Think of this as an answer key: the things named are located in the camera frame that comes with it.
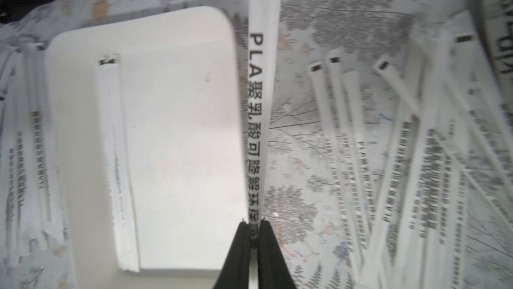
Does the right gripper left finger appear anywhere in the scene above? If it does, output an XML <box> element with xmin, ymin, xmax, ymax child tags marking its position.
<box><xmin>213</xmin><ymin>221</ymin><xmax>251</xmax><ymax>289</ymax></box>

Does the white storage tray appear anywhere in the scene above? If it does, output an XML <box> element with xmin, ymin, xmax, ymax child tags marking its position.
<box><xmin>45</xmin><ymin>6</ymin><xmax>247</xmax><ymax>288</ymax></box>

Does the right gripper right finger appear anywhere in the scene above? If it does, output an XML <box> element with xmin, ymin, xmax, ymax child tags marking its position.
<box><xmin>257</xmin><ymin>220</ymin><xmax>297</xmax><ymax>289</ymax></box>

